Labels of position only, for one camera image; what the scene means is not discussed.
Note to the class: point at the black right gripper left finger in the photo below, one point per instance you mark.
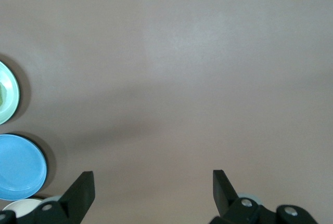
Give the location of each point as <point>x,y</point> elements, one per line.
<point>78,198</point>

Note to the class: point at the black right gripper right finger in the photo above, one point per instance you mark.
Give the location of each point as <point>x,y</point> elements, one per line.
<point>226,203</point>

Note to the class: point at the green lettuce leaf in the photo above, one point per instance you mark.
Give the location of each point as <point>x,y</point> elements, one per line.
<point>2,94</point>

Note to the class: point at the beige plate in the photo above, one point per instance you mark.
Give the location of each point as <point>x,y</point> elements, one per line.
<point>20,205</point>

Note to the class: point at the blue plate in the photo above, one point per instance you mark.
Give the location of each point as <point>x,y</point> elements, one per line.
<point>18,166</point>

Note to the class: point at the pale green plate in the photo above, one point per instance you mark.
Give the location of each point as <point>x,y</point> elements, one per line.
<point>13,96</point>

